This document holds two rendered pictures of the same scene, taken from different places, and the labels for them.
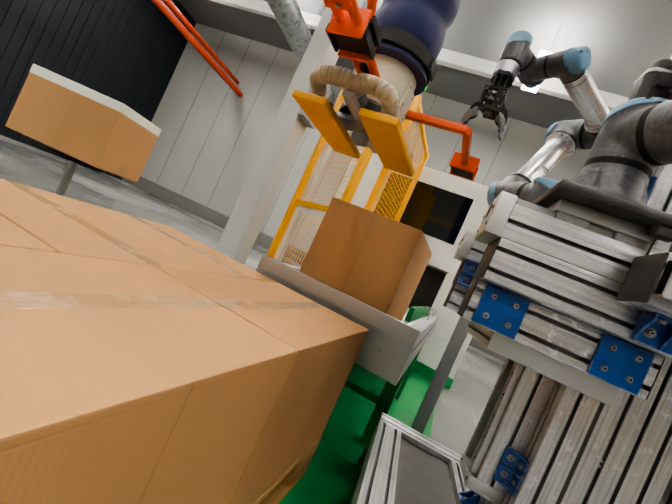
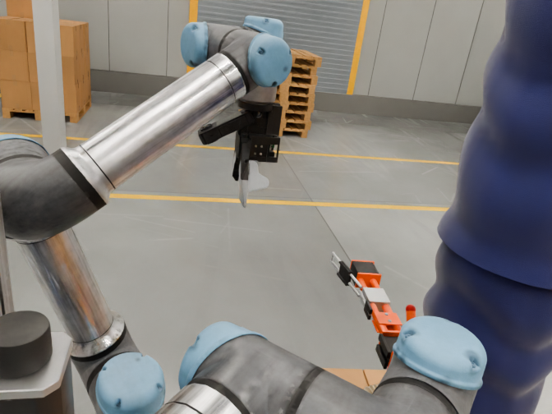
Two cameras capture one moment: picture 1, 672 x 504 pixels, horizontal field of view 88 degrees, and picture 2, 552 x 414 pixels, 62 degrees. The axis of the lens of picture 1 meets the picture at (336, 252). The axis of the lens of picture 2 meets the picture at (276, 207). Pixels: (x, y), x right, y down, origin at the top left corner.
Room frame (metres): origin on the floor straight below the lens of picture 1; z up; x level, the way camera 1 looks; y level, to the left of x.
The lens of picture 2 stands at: (1.38, -0.56, 1.89)
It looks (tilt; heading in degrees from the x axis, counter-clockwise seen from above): 23 degrees down; 152
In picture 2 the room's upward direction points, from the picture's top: 8 degrees clockwise
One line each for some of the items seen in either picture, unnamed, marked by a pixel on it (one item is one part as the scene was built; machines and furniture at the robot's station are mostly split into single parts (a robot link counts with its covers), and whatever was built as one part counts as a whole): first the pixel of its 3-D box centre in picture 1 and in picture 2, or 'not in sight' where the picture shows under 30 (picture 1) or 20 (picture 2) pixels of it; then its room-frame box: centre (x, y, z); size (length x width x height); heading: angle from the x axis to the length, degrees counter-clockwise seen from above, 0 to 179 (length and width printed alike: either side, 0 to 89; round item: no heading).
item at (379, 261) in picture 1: (371, 266); not in sight; (1.67, -0.18, 0.75); 0.60 x 0.40 x 0.40; 160
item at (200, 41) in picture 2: not in sight; (219, 48); (0.58, -0.29, 1.82); 0.11 x 0.11 x 0.08; 12
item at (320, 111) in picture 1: (333, 124); not in sight; (1.02, 0.16, 1.08); 0.34 x 0.10 x 0.05; 160
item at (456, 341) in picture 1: (449, 357); not in sight; (1.73, -0.72, 0.50); 0.07 x 0.07 x 1.00; 70
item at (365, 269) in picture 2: not in sight; (365, 273); (0.42, 0.28, 1.18); 0.08 x 0.07 x 0.05; 160
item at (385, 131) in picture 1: (392, 142); not in sight; (0.95, -0.02, 1.08); 0.34 x 0.10 x 0.05; 160
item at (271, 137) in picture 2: not in sight; (256, 131); (0.54, -0.19, 1.66); 0.09 x 0.08 x 0.12; 76
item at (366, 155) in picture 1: (318, 198); not in sight; (2.55, 0.28, 1.05); 0.87 x 0.10 x 2.10; 32
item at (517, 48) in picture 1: (515, 52); (428, 386); (1.16, -0.27, 1.60); 0.09 x 0.08 x 0.11; 123
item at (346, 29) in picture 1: (354, 34); (401, 351); (0.75, 0.16, 1.18); 0.10 x 0.08 x 0.06; 70
